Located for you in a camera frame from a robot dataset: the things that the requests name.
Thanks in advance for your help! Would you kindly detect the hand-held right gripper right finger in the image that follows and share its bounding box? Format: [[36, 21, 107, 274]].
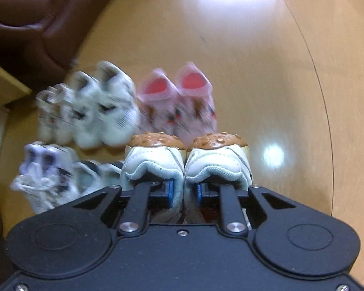
[[197, 183, 296, 236]]

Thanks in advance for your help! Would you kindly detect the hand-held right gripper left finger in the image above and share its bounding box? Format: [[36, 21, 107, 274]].
[[73, 180, 174, 234]]

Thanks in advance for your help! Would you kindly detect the white red-stripe leather shoe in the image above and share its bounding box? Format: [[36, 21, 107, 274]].
[[120, 132, 187, 223], [184, 132, 252, 228]]

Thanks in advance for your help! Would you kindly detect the white black-print velcro shoe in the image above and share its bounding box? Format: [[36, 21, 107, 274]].
[[100, 160, 124, 188], [74, 160, 105, 196]]

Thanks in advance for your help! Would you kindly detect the pink knit shoe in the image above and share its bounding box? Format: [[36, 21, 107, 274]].
[[175, 61, 216, 146], [136, 68, 182, 141]]

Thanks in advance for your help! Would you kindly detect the beige knit striped shoe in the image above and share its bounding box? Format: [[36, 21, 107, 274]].
[[36, 89, 59, 142], [50, 82, 76, 146]]

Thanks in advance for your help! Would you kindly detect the brown leather sofa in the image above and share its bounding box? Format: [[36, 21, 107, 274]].
[[0, 0, 125, 82]]

